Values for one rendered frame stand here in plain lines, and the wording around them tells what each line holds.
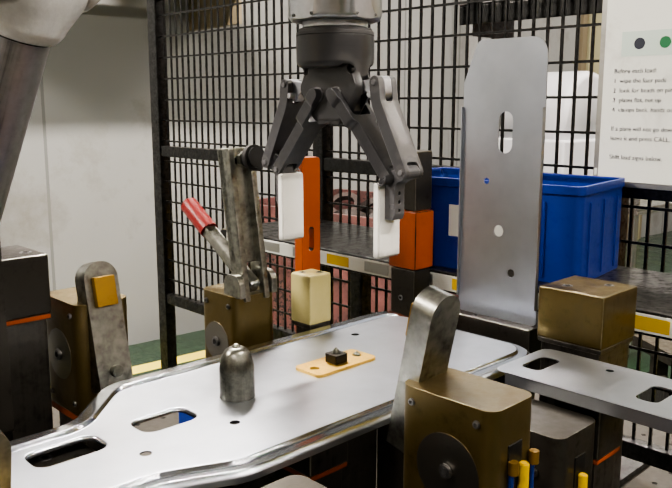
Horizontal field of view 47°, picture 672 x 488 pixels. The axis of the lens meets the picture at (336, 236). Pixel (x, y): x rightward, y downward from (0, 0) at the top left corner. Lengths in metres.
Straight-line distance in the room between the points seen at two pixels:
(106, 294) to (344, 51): 0.33
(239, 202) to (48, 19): 0.46
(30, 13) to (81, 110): 2.85
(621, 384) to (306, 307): 0.36
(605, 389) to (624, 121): 0.52
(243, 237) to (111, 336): 0.18
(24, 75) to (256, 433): 0.75
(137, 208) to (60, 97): 0.68
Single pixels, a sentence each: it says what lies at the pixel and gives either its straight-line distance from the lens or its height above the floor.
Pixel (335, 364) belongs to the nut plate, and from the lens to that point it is 0.80.
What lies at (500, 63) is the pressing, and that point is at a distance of 0.97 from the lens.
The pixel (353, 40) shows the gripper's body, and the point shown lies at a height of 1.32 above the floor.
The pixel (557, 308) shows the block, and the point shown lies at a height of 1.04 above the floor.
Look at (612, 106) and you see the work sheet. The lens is 1.20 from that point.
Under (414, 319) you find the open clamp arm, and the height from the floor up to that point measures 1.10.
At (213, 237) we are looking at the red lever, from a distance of 0.93.
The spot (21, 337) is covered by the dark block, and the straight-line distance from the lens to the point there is 0.82.
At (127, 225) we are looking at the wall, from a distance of 4.17.
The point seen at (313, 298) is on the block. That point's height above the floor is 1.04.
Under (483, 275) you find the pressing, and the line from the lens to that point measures 1.00.
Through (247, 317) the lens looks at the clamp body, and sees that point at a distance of 0.89.
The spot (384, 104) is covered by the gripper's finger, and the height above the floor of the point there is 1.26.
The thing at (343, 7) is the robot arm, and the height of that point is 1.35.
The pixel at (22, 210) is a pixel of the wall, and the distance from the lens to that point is 3.96.
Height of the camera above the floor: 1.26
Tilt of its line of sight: 10 degrees down
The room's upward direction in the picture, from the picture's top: straight up
